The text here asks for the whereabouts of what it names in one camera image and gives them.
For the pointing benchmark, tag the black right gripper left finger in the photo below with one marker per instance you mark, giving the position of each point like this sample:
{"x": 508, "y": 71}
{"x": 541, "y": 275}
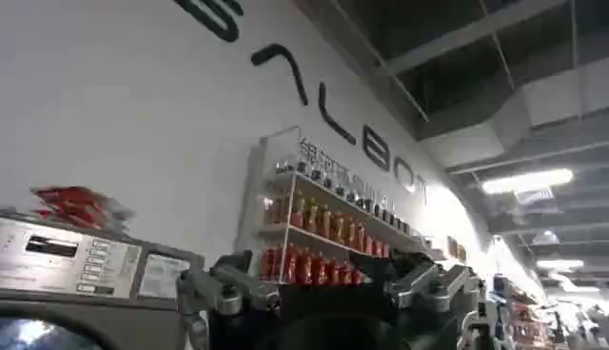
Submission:
{"x": 223, "y": 285}

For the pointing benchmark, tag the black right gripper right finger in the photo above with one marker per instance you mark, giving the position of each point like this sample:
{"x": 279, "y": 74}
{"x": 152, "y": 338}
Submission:
{"x": 418, "y": 285}

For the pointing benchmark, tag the white shelf with bottles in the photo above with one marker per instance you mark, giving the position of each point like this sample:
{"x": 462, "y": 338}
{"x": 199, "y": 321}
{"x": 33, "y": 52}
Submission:
{"x": 328, "y": 223}

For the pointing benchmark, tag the goods rack with red items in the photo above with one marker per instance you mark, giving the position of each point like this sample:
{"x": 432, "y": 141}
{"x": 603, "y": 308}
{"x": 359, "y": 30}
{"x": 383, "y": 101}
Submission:
{"x": 528, "y": 318}

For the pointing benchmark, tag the long ceiling lamp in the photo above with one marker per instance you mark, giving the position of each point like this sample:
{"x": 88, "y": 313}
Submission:
{"x": 527, "y": 181}
{"x": 559, "y": 264}

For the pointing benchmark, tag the grey dryer with glass door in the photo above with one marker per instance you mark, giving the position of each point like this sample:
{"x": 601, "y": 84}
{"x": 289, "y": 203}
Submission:
{"x": 71, "y": 285}

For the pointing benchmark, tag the red packets stack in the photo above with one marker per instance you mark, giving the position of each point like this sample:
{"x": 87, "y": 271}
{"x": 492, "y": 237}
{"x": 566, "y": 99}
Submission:
{"x": 76, "y": 207}

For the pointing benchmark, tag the white ventilation duct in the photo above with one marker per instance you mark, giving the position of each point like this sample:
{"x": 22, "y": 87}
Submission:
{"x": 537, "y": 102}

